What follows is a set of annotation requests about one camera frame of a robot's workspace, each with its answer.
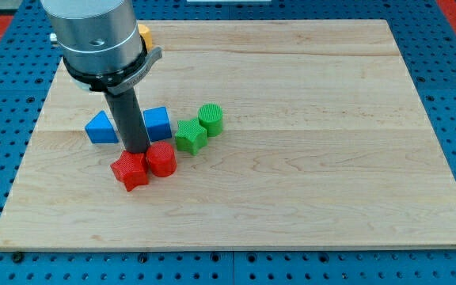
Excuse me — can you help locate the grey clamp flange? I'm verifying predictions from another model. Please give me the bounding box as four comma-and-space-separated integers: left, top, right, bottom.
63, 46, 162, 96

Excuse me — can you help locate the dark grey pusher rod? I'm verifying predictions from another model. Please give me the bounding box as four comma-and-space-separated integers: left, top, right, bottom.
104, 88, 150, 154

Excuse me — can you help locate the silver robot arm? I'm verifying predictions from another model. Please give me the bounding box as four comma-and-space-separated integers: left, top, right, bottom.
40, 0, 162, 154

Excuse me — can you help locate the red star block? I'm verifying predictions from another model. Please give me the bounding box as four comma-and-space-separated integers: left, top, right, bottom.
110, 150, 149, 192

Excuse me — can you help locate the green star block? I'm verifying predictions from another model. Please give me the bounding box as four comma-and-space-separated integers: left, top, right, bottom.
175, 118, 207, 156

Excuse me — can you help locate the blue cube block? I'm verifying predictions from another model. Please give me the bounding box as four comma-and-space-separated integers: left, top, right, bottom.
143, 106, 172, 142

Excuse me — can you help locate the blue triangle block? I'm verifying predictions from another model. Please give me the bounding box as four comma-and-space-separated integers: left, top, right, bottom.
85, 111, 119, 144

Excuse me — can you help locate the red cylinder block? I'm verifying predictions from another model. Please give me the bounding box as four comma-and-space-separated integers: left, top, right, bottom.
146, 142, 177, 177

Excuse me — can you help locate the yellow block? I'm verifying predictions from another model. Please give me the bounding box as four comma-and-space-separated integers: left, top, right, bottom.
138, 24, 153, 51

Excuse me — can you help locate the green cylinder block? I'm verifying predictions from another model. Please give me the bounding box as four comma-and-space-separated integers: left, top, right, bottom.
198, 103, 223, 137

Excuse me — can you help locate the wooden board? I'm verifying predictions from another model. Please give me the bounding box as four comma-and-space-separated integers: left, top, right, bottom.
0, 20, 456, 252

